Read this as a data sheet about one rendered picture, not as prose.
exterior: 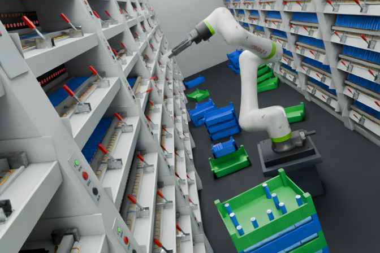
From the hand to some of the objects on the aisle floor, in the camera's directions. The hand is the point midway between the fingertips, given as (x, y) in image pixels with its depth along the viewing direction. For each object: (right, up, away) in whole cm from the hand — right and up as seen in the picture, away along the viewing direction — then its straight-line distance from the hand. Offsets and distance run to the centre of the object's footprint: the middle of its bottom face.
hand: (167, 56), depth 160 cm
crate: (+100, -36, +110) cm, 153 cm away
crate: (+42, -63, +90) cm, 118 cm away
